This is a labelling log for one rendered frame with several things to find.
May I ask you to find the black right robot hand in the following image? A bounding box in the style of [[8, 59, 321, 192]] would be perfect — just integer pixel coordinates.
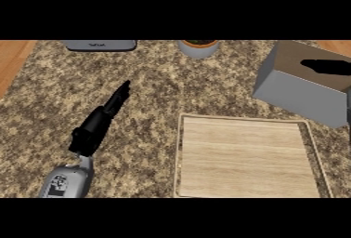
[[300, 59, 351, 76]]

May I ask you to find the grey plant pot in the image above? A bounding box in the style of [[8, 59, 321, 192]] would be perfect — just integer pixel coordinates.
[[176, 40, 222, 60]]

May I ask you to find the grey cardboard box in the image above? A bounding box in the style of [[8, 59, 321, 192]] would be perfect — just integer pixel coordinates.
[[251, 40, 351, 129]]

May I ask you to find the pale wooden tray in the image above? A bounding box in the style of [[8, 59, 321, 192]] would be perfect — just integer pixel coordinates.
[[172, 112, 335, 199]]

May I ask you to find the grey flat appliance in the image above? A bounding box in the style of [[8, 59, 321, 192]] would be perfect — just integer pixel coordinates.
[[63, 40, 139, 53]]

